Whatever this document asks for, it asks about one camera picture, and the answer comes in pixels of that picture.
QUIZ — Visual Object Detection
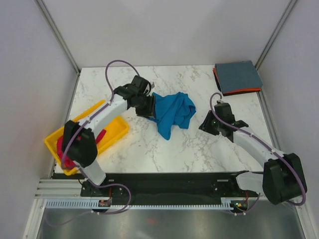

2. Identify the folded orange shirt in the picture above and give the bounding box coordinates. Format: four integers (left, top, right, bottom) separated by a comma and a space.
212, 67, 261, 95

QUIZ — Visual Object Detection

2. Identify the aluminium corner post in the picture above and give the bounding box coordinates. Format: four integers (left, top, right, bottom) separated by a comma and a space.
255, 0, 299, 70
34, 0, 81, 76

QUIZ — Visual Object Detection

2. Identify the right aluminium corner post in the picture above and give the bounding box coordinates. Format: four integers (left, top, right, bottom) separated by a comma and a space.
255, 0, 299, 70

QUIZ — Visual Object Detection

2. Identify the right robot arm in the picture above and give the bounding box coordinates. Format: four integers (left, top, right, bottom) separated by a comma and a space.
199, 101, 307, 205

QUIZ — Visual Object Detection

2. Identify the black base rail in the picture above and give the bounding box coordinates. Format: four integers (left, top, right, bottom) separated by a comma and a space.
80, 172, 258, 205

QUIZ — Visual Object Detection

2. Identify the blue t shirt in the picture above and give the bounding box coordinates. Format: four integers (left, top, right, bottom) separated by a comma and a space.
149, 92, 196, 140

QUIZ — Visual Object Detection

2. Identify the red t shirt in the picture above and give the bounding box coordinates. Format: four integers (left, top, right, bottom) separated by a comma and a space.
56, 129, 107, 170

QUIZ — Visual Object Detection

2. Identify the folded grey blue shirt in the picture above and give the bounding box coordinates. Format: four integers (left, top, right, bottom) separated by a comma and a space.
215, 60, 263, 93

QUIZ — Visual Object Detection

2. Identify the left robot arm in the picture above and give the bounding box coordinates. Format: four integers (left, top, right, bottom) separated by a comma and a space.
61, 75, 155, 196

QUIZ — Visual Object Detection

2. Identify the yellow plastic bin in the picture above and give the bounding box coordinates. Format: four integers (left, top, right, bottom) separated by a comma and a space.
44, 100, 130, 166

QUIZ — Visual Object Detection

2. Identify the white slotted cable duct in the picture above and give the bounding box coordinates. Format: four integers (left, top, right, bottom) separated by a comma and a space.
45, 199, 233, 210

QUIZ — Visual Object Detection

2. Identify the left aluminium corner post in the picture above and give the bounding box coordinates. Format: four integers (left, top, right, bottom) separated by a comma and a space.
34, 0, 81, 76

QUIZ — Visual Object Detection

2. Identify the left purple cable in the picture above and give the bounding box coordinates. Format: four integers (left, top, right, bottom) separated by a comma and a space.
60, 59, 142, 215

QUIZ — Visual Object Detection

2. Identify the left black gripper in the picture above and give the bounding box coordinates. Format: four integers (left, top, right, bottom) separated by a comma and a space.
133, 94, 157, 120

